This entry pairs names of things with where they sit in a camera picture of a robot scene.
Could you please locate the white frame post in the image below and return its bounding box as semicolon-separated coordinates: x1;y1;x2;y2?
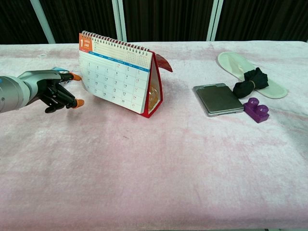
30;0;56;44
112;0;128;43
206;0;224;41

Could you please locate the white slipper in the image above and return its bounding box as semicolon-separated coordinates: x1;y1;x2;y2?
217;51;289;99

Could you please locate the black knotted cloth bundle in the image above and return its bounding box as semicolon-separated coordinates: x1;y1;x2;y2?
232;67;269;99

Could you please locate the purple toy brick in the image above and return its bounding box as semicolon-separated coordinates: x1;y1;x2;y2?
243;97;270;124

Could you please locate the blue white soap packet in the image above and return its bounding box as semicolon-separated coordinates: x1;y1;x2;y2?
51;66;73;87

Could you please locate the pink plush tablecloth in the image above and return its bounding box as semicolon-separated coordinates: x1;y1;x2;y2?
0;41;308;229

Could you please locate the silver kitchen scale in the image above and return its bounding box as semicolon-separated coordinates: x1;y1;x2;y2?
192;83;244;118

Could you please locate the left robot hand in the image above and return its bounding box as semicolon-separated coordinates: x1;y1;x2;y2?
16;69;85;114

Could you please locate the black curtain panel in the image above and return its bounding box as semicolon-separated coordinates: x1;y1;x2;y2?
39;0;119;43
0;0;49;45
122;0;215;42
215;0;308;43

